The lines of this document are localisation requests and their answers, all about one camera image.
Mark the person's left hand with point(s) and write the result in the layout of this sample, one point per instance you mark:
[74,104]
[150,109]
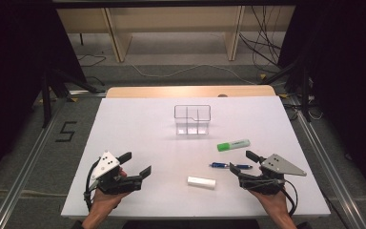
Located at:
[105,200]

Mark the short aluminium floor rail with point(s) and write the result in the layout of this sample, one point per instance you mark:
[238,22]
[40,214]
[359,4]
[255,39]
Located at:
[87,93]

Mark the white eraser block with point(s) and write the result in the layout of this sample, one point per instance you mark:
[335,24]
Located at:
[201,182]

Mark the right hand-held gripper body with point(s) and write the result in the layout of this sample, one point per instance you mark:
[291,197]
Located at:
[276,165]

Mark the black tripod stand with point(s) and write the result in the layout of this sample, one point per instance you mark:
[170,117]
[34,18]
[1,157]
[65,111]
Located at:
[305,95]
[46,101]

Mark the blue pen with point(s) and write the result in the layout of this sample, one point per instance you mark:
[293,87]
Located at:
[219,165]

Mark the light wooden bench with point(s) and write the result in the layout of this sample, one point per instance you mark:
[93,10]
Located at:
[171,19]

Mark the person's dark clothing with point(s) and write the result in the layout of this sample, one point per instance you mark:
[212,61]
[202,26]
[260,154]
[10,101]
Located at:
[190,224]

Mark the yellow floor tape piece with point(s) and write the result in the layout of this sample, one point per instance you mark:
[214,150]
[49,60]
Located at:
[262,76]
[73,99]
[283,95]

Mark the light wooden table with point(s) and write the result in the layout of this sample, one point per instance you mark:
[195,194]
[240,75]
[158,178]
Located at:
[171,92]

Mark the dark curtain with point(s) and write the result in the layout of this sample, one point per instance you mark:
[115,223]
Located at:
[12,79]
[346,79]

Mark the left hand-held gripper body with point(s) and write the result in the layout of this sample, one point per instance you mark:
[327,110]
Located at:
[108,165]

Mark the clear plastic pen holder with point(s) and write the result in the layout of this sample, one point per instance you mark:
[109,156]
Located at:
[192,128]

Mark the green highlighter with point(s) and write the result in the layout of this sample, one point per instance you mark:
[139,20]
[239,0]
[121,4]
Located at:
[233,145]

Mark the small brown round object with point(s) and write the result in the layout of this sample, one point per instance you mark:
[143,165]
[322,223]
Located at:
[222,95]

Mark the person's right hand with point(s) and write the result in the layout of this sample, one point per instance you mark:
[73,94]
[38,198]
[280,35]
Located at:
[274,203]

